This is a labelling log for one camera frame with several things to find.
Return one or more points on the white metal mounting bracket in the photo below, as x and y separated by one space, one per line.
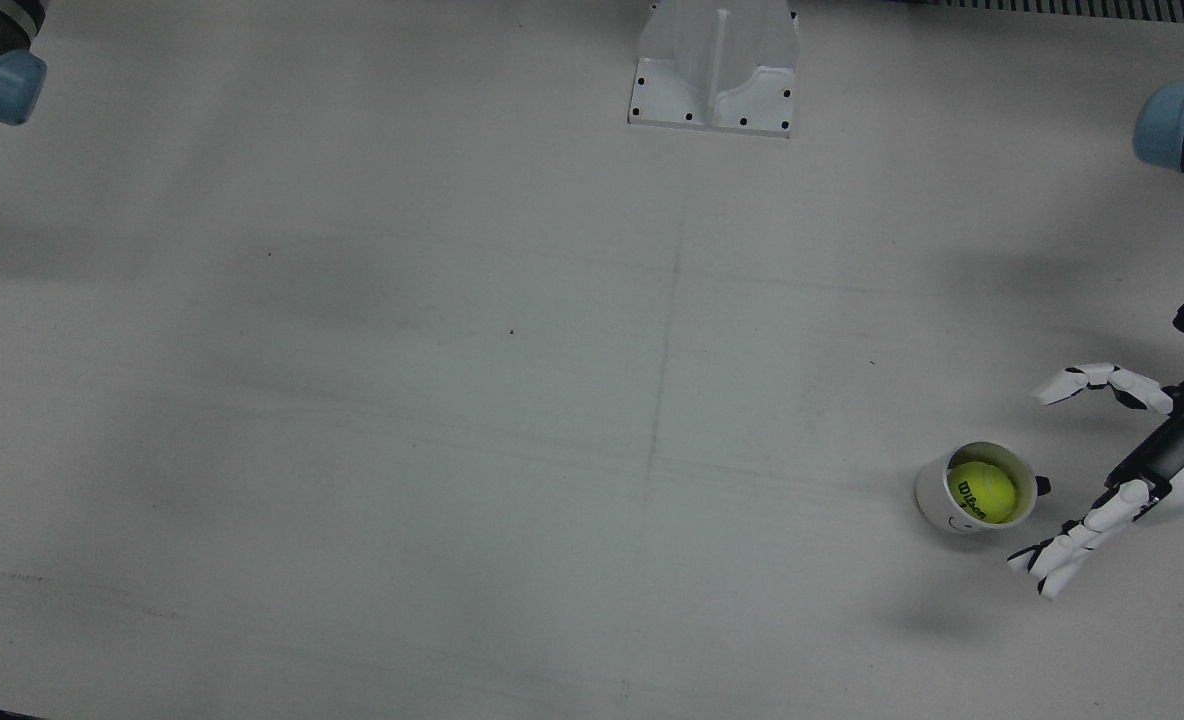
712 70

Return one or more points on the black ribbed strip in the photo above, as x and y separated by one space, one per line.
1082 8

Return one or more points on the yellow Wilson tennis ball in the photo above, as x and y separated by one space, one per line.
987 490

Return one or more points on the white cup with smiley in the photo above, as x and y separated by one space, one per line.
930 495

